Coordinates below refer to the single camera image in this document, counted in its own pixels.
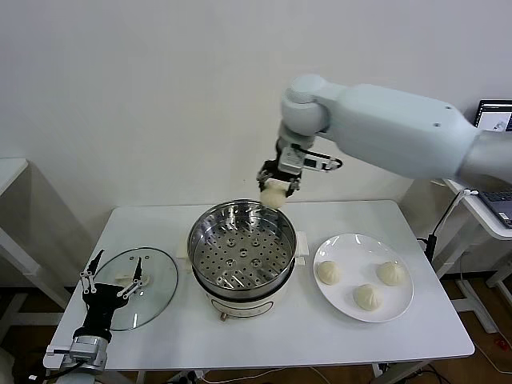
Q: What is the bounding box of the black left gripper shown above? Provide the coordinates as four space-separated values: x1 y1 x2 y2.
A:
74 250 144 338

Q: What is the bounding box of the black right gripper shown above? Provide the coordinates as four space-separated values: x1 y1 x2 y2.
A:
256 158 303 198

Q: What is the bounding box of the white steamed baozi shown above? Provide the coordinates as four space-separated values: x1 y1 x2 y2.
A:
316 260 343 286
378 260 409 287
354 283 385 311
259 179 287 209

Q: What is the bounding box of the round glass pot lid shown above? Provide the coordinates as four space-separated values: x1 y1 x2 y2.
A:
91 246 179 332

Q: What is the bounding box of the stainless steel steamer basket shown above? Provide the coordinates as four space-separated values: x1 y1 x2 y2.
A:
175 199 310 299

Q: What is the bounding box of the white round plate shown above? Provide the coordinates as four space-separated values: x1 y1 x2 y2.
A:
312 234 415 324

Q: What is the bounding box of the white power strip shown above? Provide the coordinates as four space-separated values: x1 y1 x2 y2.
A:
175 370 206 384

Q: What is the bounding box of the white laptop side table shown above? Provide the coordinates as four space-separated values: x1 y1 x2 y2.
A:
434 178 512 335

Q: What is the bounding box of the grey open laptop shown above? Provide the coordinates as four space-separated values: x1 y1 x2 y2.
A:
474 98 512 229

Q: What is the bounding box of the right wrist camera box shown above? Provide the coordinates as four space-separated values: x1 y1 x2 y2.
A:
278 146 343 174

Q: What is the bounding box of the black cable clamp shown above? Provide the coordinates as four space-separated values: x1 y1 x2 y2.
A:
424 234 438 263

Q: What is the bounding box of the black cable with white plug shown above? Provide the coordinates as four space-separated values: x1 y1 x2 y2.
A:
427 187 480 241

